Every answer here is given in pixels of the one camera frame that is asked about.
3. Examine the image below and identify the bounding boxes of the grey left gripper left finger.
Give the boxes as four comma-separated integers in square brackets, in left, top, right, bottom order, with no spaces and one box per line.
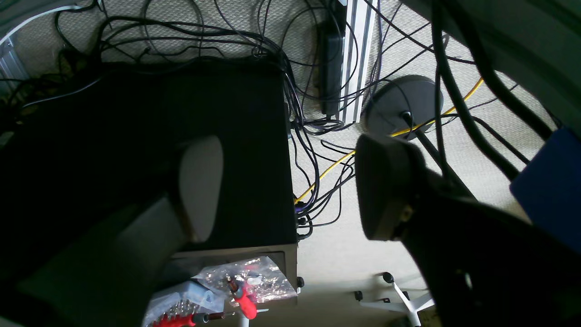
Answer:
[18,136,224,327]

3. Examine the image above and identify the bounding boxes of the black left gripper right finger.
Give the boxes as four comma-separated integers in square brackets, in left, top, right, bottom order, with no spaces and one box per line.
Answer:
[355,134,581,327]

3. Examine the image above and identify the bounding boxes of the screwdriver bit box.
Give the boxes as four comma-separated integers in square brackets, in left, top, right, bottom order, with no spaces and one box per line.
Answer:
[141,281,226,327]

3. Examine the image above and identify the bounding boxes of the white chair base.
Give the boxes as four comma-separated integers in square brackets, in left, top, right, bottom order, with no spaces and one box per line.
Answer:
[353,272,435,327]

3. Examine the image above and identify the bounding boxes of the blue cloth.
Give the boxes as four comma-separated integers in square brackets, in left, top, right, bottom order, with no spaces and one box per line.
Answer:
[510,128,581,254]

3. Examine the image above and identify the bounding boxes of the black computer case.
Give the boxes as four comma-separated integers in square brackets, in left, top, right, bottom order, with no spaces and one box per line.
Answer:
[0,59,297,284]

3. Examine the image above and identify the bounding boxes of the clear plastic bag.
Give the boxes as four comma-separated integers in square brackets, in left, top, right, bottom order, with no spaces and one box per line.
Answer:
[193,256,298,306]

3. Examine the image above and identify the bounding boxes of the round grey stand base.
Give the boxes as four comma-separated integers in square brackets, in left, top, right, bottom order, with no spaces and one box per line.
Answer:
[364,75,443,140]

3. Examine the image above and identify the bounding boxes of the black power strip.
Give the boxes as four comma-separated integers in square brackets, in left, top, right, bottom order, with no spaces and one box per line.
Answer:
[318,20,344,116]

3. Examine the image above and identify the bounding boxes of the red handled screwdriver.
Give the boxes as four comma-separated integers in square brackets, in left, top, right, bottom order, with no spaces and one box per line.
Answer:
[151,312,226,327]

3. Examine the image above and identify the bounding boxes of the yellow cable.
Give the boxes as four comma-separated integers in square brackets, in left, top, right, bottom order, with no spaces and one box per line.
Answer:
[294,78,484,204]

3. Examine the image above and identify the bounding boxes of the aluminium frame corner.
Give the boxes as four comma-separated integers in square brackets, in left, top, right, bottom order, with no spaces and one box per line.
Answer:
[0,0,83,80]

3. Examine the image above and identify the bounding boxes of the black cable bundle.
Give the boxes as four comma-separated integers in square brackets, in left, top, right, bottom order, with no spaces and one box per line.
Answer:
[54,0,359,240]

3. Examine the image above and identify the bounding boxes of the thick black cable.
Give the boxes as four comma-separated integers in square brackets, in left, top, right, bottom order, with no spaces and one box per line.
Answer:
[430,0,554,181]

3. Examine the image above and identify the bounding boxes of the aluminium extrusion rail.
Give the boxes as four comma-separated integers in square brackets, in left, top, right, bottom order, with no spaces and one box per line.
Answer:
[336,0,380,125]

